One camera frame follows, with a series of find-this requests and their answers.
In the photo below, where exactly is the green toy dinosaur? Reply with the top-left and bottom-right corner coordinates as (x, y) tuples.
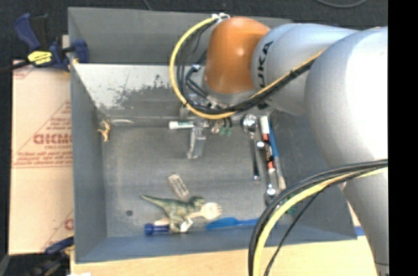
(140, 193), (207, 234)

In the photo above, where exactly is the grey flat packet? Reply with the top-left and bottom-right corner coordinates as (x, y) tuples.
(167, 173), (191, 200)

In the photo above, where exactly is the brown cardboard board, red print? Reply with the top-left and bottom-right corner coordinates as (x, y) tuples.
(8, 59), (76, 256)

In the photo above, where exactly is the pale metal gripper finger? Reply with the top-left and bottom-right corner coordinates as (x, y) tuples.
(185, 134), (198, 161)
(196, 130), (207, 153)

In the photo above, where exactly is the blue marker cap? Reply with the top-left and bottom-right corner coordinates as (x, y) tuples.
(144, 222), (171, 236)

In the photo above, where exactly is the grey metal bin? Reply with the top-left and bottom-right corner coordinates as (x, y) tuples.
(67, 6), (359, 264)

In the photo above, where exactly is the white tube with green print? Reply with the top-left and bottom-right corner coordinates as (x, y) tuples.
(167, 119), (196, 131)

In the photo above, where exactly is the shiny metal spoon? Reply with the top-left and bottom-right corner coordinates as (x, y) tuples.
(242, 114), (263, 182)

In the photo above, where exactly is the blue plastic spoon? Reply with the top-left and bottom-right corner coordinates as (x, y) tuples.
(205, 217), (262, 231)

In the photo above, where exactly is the small tan toy animal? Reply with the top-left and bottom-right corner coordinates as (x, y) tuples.
(97, 117), (112, 143)

